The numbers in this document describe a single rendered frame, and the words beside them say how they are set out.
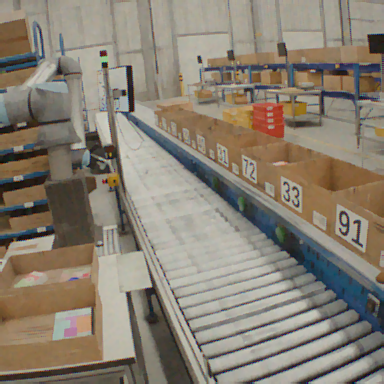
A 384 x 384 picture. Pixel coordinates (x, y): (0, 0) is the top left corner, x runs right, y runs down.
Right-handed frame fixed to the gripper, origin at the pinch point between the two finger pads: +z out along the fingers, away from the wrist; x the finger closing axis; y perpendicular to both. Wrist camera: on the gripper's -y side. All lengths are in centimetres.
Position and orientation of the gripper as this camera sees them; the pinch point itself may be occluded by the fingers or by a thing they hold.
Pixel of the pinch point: (109, 162)
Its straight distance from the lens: 242.4
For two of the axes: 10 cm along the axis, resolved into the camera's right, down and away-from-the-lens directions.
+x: 2.9, 2.8, -9.1
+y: -3.9, 9.1, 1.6
